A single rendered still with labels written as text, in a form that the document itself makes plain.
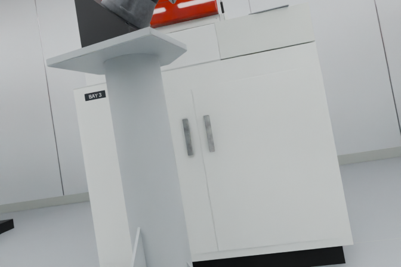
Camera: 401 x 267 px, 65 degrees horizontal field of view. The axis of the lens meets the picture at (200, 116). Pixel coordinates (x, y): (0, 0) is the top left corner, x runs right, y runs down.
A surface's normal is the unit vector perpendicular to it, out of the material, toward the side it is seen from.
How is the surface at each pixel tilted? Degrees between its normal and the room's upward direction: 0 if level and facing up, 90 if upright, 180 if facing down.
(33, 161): 90
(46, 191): 90
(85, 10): 90
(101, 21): 90
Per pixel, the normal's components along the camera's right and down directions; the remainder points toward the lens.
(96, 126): -0.14, -0.02
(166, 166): 0.76, -0.15
